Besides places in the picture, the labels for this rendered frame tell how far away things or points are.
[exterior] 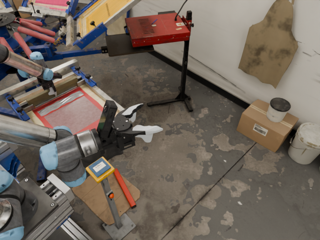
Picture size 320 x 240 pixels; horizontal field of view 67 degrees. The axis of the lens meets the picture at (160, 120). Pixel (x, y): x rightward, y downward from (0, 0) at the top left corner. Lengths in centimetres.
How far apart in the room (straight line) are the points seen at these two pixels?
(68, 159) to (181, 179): 194
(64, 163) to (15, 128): 18
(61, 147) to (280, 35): 236
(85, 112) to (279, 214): 196
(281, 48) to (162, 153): 162
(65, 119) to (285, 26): 212
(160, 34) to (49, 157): 192
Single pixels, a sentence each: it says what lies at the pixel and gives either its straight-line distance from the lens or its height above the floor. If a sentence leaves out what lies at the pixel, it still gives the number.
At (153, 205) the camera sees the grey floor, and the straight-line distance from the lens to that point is 246.
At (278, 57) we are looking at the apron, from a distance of 282.
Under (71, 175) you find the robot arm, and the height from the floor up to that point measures 158.
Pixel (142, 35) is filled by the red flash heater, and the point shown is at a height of 110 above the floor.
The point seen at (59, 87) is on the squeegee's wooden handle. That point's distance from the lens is 205.
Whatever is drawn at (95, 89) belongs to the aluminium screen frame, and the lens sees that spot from 203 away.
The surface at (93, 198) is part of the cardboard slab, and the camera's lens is 254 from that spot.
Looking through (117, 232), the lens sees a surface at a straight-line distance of 239.
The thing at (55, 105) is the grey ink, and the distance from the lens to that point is 203.
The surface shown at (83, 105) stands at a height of 96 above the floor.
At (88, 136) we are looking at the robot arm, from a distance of 74.
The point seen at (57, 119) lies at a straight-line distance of 192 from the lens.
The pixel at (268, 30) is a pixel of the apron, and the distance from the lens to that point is 279.
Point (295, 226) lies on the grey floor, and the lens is 267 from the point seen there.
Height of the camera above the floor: 224
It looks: 47 degrees down
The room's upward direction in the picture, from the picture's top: straight up
